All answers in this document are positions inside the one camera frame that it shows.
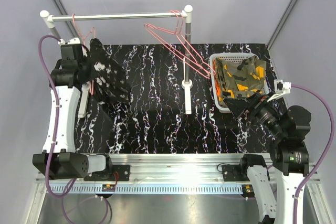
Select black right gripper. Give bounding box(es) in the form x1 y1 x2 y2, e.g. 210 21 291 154
224 91 287 139

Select orange trousers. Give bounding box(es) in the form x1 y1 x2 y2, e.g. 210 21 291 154
213 60 223 102

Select camouflage yellow trousers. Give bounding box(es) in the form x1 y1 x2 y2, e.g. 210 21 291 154
215 56 268 104

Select pink hanger with black trousers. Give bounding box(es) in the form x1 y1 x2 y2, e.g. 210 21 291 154
72 14 96 95

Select black white patterned trousers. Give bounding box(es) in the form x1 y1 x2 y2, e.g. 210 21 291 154
89 38 131 104

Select pink hanger with orange trousers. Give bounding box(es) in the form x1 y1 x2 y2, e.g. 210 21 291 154
143 10 212 79

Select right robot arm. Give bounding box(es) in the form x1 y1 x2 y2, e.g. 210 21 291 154
222 93 311 223

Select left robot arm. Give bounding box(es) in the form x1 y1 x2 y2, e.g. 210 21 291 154
33 44 114 180

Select white plastic basket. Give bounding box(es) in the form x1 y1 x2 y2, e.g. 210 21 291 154
209 53 269 113

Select silver white clothes rack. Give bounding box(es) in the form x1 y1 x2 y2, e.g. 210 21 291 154
39 5 193 115

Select black marble pattern mat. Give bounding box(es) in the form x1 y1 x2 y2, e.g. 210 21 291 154
74 45 272 154

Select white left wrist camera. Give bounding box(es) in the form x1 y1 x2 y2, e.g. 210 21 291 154
58 37 81 46

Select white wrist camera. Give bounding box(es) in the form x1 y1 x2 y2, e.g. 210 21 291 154
58 37 81 46
267 79 291 102

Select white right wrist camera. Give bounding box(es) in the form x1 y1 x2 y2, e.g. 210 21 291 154
267 79 291 102

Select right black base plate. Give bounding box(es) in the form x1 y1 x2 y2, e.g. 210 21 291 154
216 163 244 182

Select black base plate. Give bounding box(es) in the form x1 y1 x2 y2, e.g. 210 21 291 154
84 165 130 182
216 163 244 182

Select aluminium mounting rail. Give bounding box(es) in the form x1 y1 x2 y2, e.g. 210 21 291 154
36 152 321 184

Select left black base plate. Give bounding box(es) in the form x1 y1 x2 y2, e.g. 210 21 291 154
84 165 130 182

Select white slotted cable duct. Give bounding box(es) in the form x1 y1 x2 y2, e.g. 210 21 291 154
46 184 244 195

